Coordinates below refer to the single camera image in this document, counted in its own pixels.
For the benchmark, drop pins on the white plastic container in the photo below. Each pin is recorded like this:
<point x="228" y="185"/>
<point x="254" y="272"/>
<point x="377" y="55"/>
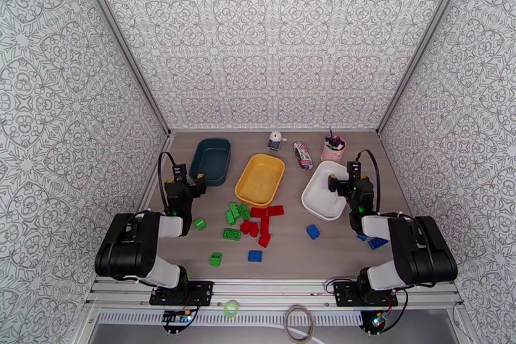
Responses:
<point x="318" y="197"/>

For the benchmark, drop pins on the small blue lego brick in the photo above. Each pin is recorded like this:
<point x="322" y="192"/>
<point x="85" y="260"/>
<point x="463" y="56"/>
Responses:
<point x="362" y="237"/>

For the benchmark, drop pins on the tall blue lego brick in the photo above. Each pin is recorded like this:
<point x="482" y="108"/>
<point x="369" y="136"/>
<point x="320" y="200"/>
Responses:
<point x="313" y="232"/>
<point x="254" y="256"/>

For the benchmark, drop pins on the long blue lego brick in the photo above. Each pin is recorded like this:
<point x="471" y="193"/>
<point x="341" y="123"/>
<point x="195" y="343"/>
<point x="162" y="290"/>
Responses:
<point x="377" y="243"/>

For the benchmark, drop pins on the long red lego brick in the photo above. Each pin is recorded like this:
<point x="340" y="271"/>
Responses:
<point x="265" y="226"/>
<point x="276" y="210"/>

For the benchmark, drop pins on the red sloped lego brick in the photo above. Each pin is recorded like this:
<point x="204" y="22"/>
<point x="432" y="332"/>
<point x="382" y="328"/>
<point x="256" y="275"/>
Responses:
<point x="254" y="230"/>

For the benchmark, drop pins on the green square lego brick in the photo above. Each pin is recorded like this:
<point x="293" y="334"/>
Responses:
<point x="216" y="259"/>
<point x="244" y="211"/>

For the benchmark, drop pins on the tall red lego brick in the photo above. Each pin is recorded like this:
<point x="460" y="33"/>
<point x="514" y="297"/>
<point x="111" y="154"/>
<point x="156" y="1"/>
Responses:
<point x="264" y="240"/>

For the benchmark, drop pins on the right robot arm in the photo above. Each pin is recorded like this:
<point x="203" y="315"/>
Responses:
<point x="423" y="254"/>

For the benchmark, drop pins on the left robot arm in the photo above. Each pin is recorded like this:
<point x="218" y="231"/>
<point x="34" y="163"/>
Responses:
<point x="129" y="250"/>

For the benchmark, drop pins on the dark teal plastic container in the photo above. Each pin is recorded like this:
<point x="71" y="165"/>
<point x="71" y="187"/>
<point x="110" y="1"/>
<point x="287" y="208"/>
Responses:
<point x="209" y="161"/>

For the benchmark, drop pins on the pink pen cup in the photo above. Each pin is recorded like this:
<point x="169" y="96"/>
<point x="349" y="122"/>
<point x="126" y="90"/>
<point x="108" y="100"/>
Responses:
<point x="331" y="153"/>

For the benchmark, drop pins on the small green curved lego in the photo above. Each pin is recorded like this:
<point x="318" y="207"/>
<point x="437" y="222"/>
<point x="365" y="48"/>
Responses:
<point x="199" y="224"/>

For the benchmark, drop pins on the long green lego brick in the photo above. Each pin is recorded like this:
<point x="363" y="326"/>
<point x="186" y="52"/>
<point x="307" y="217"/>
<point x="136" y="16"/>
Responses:
<point x="234" y="209"/>

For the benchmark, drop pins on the flag print snack packet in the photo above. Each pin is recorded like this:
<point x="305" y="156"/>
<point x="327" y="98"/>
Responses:
<point x="303" y="155"/>

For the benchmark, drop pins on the dark purple pen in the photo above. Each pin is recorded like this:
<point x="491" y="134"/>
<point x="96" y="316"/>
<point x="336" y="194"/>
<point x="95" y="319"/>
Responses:
<point x="331" y="136"/>

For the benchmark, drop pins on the yellow plastic container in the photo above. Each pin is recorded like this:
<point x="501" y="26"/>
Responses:
<point x="260" y="181"/>

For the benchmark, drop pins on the small white blue bottle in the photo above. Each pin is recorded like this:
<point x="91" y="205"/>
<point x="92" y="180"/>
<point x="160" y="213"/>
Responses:
<point x="275" y="141"/>

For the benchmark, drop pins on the green tape roll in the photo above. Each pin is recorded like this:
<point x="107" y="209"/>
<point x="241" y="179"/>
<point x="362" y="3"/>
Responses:
<point x="225" y="307"/>

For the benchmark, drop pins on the left circuit board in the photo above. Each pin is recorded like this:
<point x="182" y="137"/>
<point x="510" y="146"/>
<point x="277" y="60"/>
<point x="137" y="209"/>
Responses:
<point x="175" y="318"/>

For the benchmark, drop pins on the circuit board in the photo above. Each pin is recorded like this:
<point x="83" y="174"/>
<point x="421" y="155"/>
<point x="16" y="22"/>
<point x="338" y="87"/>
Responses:
<point x="175" y="318"/>
<point x="378" y="320"/>

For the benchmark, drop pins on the right circuit board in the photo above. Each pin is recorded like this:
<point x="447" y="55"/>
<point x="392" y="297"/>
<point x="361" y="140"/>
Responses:
<point x="378" y="320"/>

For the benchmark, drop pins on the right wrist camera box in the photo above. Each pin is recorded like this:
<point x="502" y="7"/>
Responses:
<point x="353" y="171"/>

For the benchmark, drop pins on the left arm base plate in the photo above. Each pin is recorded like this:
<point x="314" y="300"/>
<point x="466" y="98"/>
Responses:
<point x="201" y="292"/>

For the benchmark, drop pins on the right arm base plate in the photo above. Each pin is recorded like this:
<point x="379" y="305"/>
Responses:
<point x="342" y="294"/>

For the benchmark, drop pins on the aluminium frame rail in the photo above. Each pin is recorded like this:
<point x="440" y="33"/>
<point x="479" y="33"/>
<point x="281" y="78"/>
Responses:
<point x="274" y="288"/>

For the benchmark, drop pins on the aluminium frame post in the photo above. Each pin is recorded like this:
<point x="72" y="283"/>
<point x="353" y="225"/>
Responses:
<point x="123" y="42"/>
<point x="421" y="42"/>

